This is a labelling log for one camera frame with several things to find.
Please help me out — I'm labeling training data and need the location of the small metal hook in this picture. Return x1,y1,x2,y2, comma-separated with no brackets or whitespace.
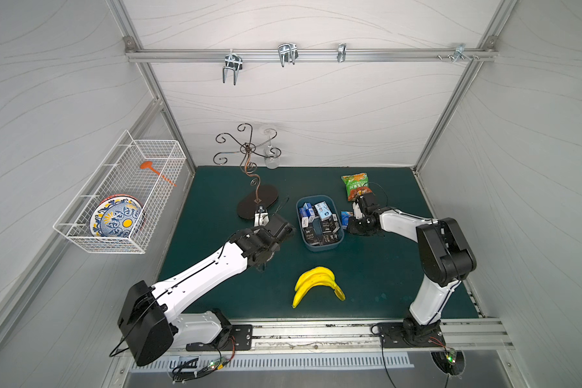
336,43,347,63

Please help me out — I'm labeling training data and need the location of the aluminium front rail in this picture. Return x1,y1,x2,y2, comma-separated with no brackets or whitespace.
231,318,515,354

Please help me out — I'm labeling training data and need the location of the green snack bag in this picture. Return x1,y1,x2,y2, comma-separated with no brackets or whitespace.
341,172,373,202

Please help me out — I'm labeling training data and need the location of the aluminium top rail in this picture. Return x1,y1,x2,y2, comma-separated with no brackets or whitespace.
126,48,499,65

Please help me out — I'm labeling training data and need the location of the metal double hook left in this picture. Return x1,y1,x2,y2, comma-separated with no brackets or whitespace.
222,53,243,86

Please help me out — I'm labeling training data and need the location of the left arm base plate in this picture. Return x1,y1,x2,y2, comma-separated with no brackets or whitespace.
185,324,253,352

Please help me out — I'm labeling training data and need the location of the blue yellow patterned plate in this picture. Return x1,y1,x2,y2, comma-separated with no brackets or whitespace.
90,195,143,238

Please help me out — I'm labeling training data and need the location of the metal double hook middle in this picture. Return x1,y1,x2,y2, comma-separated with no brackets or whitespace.
277,43,298,67

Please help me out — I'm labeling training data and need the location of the white blue tissue pack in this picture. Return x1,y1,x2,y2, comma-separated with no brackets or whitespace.
314,201,332,221

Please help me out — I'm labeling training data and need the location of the metal scroll stand dark base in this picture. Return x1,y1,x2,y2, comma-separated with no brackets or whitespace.
213,123,278,221

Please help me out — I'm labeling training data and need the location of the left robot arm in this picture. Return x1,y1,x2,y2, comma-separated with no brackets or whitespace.
117,214,295,366

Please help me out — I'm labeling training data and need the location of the yellow banana bunch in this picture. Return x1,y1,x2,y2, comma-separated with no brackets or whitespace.
292,267,346,309

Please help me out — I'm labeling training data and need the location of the metal bracket hook right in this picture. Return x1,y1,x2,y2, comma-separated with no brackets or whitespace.
436,44,480,63

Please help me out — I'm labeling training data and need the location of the clear glass cup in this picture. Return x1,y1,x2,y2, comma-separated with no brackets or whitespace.
260,126,281,170

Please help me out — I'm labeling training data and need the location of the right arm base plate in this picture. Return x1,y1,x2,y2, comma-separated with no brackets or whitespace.
370,318,446,349

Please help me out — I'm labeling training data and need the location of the white wire basket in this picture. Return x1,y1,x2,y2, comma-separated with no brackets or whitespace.
53,131,186,255

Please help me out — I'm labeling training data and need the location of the teal plastic storage box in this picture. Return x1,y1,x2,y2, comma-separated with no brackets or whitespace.
295,195,344,252

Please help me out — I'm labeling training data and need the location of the metal double hook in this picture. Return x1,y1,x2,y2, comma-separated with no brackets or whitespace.
222,53,243,86
277,43,298,67

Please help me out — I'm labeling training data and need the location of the orange plastic spoon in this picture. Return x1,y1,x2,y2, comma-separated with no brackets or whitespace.
140,161,176,187

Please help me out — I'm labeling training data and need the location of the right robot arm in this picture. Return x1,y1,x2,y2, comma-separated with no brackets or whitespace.
347,193,477,344

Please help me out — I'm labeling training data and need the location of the aluminium rail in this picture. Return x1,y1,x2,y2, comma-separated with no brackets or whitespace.
126,48,499,65
231,318,515,354

